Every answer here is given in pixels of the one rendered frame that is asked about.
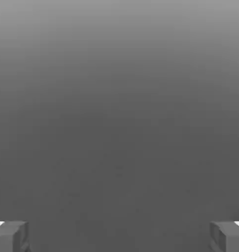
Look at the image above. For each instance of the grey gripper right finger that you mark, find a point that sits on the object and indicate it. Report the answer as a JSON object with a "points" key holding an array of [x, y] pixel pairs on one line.
{"points": [[229, 236]]}

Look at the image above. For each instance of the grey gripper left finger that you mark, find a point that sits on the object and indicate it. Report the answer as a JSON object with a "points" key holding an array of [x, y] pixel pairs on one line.
{"points": [[8, 236]]}

